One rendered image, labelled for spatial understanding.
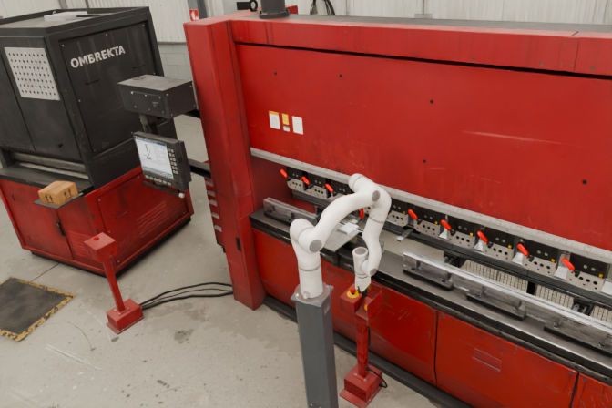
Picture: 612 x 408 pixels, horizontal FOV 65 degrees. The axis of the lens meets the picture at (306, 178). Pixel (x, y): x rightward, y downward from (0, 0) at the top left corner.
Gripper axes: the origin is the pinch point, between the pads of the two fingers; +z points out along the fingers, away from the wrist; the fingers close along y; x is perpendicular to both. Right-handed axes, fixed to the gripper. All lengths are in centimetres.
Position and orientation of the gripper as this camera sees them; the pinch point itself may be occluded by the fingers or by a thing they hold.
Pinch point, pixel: (364, 293)
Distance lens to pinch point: 289.0
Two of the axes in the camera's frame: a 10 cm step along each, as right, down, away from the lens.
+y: -6.3, 4.6, -6.3
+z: 1.3, 8.6, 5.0
